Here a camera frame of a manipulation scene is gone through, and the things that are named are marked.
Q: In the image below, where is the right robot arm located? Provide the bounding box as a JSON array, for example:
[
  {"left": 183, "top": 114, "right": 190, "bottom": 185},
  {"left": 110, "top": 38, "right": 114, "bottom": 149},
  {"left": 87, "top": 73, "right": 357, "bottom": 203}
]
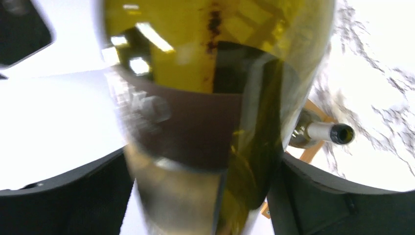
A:
[{"left": 0, "top": 0, "right": 125, "bottom": 189}]

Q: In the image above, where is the green wine bottle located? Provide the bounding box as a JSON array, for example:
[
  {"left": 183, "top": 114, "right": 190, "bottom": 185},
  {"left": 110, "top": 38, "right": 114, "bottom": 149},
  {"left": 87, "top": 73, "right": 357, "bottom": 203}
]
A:
[
  {"left": 98, "top": 0, "right": 336, "bottom": 235},
  {"left": 289, "top": 109, "right": 355, "bottom": 148}
]

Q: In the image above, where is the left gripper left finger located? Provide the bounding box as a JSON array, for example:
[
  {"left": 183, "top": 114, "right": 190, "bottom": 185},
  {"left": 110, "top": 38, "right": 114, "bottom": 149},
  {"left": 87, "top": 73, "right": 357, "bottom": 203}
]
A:
[{"left": 0, "top": 150, "right": 133, "bottom": 235}]

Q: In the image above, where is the wooden wine rack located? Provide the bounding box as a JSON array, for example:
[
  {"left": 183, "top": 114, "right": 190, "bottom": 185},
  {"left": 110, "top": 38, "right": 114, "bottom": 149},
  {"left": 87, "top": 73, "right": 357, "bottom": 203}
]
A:
[{"left": 260, "top": 99, "right": 337, "bottom": 219}]

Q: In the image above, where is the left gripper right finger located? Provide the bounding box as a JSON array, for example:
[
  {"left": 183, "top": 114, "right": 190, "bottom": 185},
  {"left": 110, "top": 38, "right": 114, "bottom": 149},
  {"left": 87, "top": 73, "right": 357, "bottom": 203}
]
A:
[{"left": 267, "top": 154, "right": 415, "bottom": 235}]

